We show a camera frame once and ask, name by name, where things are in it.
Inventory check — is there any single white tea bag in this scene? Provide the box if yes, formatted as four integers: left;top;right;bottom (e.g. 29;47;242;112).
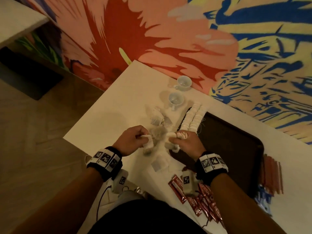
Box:
140;134;155;154

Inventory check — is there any pile of red Nescafe sachets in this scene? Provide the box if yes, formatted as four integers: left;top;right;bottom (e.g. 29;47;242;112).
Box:
168;165;225;227

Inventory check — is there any row of tea bags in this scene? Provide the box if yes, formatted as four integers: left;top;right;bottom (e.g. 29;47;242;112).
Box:
179;101;209;134

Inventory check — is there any pile of white tea bags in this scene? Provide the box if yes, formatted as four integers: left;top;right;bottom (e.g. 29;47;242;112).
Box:
144;106;172;173

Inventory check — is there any dark brown tray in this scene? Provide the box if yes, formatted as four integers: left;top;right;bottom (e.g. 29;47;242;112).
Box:
169;110;265;199

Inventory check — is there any bunch of tea bags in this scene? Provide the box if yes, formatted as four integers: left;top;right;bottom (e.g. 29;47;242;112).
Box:
164;130;189;153

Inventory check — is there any black marker wristband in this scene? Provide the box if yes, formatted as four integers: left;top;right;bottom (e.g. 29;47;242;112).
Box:
86;146;123;182
195;151;229;186

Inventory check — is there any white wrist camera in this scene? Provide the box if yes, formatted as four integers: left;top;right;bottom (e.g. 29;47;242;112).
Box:
180;170;199;195
111;168;130;194

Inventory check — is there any person's left hand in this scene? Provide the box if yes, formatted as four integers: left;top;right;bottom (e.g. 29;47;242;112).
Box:
112;125;152;157

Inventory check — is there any black camera cable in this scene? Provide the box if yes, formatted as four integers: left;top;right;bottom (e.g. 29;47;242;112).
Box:
201;212;211;229
96;185;114;222

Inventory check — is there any person's right forearm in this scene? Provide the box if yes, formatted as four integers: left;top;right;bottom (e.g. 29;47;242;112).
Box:
210;173;286;234

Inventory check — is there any person's right hand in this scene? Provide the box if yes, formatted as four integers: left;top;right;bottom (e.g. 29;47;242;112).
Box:
166;129;207;161

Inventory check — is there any person's left forearm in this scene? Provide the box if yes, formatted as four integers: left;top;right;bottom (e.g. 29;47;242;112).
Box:
15;166;104;234

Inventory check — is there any white side table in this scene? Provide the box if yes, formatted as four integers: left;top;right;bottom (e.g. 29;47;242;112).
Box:
0;0;49;48

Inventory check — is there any small white cup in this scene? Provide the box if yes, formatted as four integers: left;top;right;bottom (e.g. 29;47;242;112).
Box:
167;91;185;111
174;75;193;92

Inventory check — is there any person's black shirt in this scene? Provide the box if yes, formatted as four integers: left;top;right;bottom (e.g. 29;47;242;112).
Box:
88;198;208;234

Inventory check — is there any pile of blue sachets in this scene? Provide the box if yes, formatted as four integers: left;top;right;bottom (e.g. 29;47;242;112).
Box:
254;185;274;216

